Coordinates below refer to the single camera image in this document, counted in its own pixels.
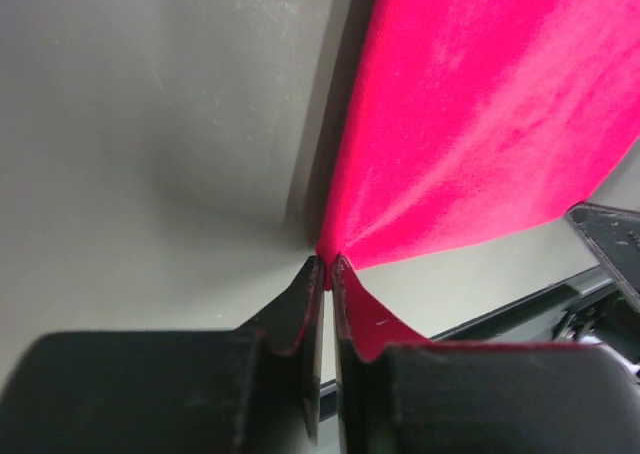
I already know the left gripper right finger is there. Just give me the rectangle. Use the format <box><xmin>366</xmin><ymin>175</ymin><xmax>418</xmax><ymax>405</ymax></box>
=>
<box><xmin>331</xmin><ymin>257</ymin><xmax>639</xmax><ymax>453</ymax></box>

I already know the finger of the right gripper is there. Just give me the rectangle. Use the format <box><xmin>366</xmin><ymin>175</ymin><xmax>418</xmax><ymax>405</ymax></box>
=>
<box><xmin>565</xmin><ymin>203</ymin><xmax>639</xmax><ymax>299</ymax></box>

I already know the red t shirt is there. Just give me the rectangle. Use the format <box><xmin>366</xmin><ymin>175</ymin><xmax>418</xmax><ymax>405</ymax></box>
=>
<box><xmin>315</xmin><ymin>0</ymin><xmax>640</xmax><ymax>293</ymax></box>

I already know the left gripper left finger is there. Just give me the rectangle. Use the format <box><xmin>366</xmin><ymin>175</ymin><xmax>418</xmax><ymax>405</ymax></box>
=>
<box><xmin>1</xmin><ymin>256</ymin><xmax>324</xmax><ymax>453</ymax></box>

